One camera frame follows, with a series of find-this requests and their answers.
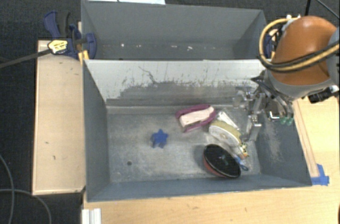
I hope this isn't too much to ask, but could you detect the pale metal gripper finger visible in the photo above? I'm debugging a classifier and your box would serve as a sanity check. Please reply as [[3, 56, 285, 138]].
[[249, 123, 263, 143], [245, 115, 259, 139]]

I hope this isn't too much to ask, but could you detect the small multicoloured toy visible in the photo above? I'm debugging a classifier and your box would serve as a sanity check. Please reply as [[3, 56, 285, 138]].
[[238, 142, 251, 159]]

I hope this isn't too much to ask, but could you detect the white and yellow round object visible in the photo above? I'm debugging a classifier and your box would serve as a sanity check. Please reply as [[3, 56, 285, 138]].
[[208, 110, 243, 146]]

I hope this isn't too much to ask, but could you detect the black and red disc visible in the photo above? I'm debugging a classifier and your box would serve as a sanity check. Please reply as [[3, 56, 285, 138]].
[[202, 143, 242, 179]]

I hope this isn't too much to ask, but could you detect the blue star toy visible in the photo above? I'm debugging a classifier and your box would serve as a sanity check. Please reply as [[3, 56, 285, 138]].
[[149, 128, 170, 149]]

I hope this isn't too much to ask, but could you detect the grey metal bin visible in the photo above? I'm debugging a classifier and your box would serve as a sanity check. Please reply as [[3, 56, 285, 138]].
[[80, 0, 313, 203]]

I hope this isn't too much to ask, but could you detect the pale wood board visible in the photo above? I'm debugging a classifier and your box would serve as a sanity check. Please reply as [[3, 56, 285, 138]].
[[31, 39, 87, 196]]

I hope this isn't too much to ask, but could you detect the small blue ring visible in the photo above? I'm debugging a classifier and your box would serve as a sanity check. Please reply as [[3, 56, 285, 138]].
[[238, 159, 250, 172]]

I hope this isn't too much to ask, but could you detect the black cylinder on white bracket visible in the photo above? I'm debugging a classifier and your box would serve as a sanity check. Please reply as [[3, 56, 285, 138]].
[[307, 84, 340, 105]]

